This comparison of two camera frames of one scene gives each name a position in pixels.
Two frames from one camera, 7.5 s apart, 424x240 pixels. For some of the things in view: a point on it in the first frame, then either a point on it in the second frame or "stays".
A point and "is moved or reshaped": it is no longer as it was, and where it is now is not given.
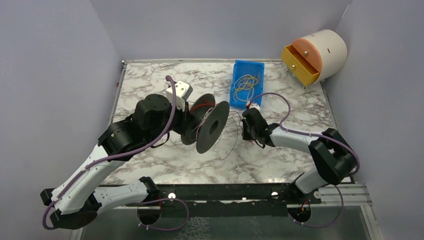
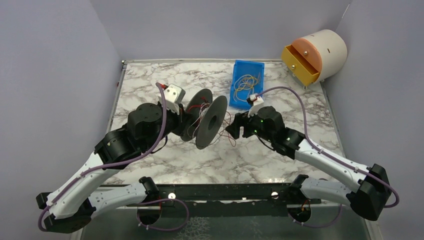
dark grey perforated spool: x=209 y=120 is moved or reshaped
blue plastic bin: x=247 y=86 stays
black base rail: x=225 y=200 stays
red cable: x=208 y=102 → x=223 y=132
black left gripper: x=185 y=120 stays
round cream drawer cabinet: x=313 y=58 stays
